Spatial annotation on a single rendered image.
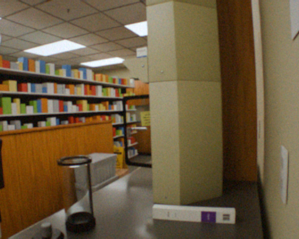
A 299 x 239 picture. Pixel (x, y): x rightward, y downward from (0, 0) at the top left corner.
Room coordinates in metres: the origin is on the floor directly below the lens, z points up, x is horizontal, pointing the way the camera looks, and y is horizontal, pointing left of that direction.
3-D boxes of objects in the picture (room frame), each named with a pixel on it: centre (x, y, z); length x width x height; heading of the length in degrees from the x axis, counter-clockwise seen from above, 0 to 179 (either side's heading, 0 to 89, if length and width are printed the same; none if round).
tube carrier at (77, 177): (0.69, 0.24, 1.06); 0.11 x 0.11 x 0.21
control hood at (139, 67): (1.04, -0.01, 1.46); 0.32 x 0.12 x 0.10; 157
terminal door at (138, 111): (1.24, 0.02, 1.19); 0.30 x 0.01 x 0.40; 59
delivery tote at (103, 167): (3.20, 0.81, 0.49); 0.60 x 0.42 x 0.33; 157
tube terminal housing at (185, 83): (0.97, -0.18, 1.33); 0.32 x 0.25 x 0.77; 157
